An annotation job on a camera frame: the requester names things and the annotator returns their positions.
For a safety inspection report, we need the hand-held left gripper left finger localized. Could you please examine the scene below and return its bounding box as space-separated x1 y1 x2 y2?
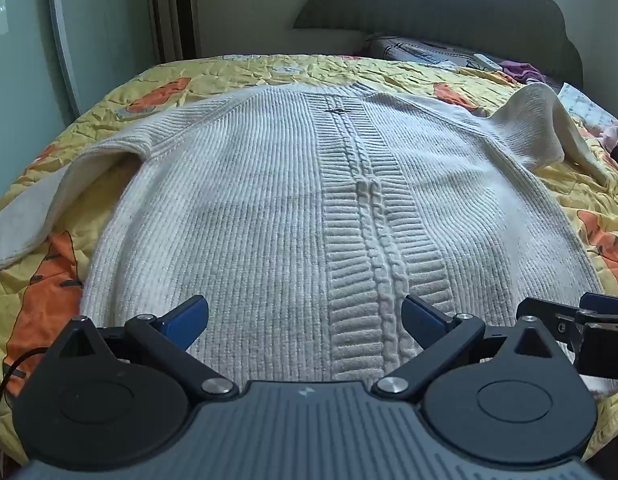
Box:
51 294 240 404

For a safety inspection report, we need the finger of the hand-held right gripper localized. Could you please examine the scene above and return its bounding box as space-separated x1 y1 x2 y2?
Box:
517 292 618 347

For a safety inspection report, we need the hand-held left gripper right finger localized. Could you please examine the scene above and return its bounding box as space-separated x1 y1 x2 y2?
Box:
371 294 576 404

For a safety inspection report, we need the white knit sweater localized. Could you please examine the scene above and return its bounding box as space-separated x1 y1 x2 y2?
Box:
0 81 618 396

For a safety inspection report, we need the pink cloth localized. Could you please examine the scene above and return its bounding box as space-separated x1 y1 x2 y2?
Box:
591 120 618 152

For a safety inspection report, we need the white printed cloth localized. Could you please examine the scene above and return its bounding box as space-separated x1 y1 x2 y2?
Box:
556 82 618 129

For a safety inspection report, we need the yellow printed blanket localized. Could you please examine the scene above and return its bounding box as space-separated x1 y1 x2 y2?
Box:
0 54 618 467

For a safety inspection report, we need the purple cloth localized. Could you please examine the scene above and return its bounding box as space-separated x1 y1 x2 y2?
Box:
501 60 548 85

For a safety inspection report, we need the white remote control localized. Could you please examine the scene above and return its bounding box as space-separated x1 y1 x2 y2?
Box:
473 53 504 73

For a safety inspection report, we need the printed pillow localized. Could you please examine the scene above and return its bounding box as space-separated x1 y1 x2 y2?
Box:
365 35 510 69

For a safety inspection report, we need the glass wardrobe sliding door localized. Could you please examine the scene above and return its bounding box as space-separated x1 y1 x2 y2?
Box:
0 0 162 211

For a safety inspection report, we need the gold tower air conditioner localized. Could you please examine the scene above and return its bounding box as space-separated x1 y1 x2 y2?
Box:
146 0 203 64

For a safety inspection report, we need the grey padded headboard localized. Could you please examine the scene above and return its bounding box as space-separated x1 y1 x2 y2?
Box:
291 0 586 87

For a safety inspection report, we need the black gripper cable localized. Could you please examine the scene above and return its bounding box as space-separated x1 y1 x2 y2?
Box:
0 347 46 467

